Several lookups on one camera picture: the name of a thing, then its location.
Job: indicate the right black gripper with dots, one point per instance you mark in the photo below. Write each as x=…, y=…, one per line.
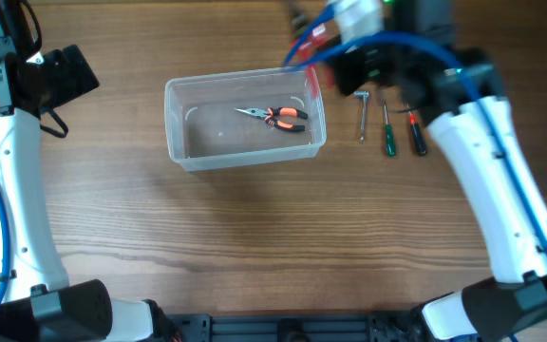
x=345, y=82

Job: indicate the small metal socket wrench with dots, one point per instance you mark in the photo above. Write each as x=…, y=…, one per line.
x=363, y=96

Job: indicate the red handled pruning shears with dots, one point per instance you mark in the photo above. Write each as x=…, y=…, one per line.
x=310, y=35

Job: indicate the green handled screwdriver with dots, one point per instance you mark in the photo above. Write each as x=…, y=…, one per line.
x=389, y=137

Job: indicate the red and black screwdriver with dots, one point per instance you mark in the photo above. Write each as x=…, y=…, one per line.
x=417, y=136

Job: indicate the orange black needle-nose pliers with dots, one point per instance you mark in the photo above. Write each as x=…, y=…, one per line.
x=272, y=116

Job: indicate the clear plastic container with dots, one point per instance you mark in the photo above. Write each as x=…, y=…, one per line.
x=204, y=131

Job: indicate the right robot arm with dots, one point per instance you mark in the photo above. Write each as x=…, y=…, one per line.
x=464, y=107

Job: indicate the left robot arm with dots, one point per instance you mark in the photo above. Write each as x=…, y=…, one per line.
x=37, y=301

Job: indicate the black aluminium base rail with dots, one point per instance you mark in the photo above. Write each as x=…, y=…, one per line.
x=372, y=327

